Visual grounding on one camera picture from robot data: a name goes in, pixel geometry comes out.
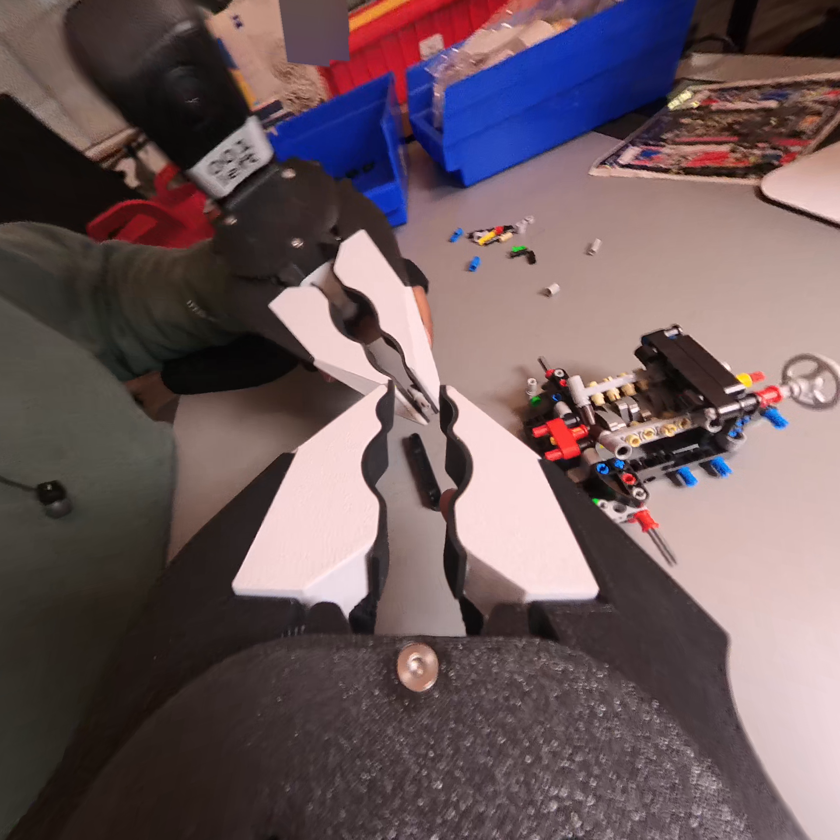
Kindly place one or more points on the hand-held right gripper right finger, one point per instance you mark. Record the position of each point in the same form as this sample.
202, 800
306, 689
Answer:
525, 525

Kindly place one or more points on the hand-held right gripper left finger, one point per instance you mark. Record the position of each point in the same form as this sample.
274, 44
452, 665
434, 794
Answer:
308, 525

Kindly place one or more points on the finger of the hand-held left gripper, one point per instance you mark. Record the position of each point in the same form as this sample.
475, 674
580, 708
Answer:
315, 321
387, 295

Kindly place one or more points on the black lego beam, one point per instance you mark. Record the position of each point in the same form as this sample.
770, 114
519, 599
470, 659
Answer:
423, 472

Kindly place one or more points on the lego car chassis assembly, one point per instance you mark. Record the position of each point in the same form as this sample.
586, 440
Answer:
689, 367

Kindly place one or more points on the person's left forearm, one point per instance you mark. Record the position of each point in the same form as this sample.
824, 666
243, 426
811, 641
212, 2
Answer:
131, 308

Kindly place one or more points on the pile of small lego pieces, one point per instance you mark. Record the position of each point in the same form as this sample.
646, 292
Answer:
492, 235

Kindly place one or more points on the clear bags of lego pieces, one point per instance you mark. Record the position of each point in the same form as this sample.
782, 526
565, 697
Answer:
499, 39

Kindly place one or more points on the person's left hand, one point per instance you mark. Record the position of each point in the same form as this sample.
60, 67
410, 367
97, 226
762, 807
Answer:
424, 315

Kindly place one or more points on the person's right hand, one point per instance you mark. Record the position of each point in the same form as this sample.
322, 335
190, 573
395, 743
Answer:
447, 505

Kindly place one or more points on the blue plastic bin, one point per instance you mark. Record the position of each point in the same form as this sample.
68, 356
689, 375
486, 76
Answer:
558, 111
341, 144

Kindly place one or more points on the red plastic crate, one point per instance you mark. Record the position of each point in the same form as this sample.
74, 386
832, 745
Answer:
394, 46

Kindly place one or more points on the holographic sticker sheet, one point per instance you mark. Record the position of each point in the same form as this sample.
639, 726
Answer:
722, 131

